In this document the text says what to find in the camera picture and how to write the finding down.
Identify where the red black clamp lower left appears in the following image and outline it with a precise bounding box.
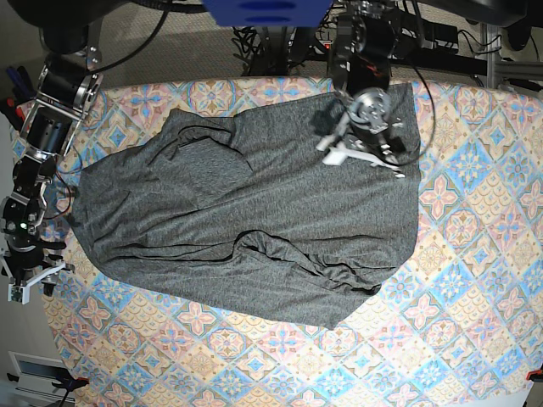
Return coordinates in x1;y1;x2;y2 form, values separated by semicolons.
7;374;89;393

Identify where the red black clamp upper left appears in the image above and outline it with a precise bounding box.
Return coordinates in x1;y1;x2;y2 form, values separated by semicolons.
0;98;25;131

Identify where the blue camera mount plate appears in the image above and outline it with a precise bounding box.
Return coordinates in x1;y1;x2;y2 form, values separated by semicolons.
202;0;333;27

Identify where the red clamp lower right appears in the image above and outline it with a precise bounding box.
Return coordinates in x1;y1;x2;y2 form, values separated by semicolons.
526;368;543;383

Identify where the grey t-shirt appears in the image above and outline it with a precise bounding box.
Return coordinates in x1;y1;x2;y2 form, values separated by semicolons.
70;93;421;329

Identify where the red black clamp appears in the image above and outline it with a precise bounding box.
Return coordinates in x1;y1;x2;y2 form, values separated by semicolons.
0;98;25;131
7;374;89;393

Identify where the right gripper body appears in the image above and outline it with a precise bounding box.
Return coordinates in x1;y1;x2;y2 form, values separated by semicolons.
1;239;75;304

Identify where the aluminium frame post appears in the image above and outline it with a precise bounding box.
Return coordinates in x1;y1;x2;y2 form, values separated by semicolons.
480;24;542;88

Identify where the patterned tablecloth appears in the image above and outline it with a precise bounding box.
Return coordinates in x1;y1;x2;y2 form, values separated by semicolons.
31;82;542;406

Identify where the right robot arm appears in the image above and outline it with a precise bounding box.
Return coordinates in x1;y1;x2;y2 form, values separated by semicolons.
1;20;103;304

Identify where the white wall vent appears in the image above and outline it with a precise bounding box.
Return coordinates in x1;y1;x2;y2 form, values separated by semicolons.
7;351;67;391

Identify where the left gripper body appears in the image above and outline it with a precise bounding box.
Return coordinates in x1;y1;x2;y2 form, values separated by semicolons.
316;122;416;178

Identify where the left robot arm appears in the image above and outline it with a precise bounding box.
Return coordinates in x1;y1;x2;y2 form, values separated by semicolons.
316;1;417;179

